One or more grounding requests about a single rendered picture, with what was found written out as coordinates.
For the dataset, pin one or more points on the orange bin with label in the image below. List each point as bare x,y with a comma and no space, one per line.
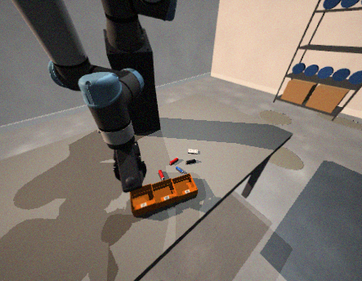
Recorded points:
169,188

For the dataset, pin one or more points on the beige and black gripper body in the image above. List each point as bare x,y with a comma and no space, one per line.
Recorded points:
123,146

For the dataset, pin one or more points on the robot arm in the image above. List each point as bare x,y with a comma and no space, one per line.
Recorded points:
70,67

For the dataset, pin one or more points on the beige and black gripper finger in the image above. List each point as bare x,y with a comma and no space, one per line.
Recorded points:
117,174
142,171

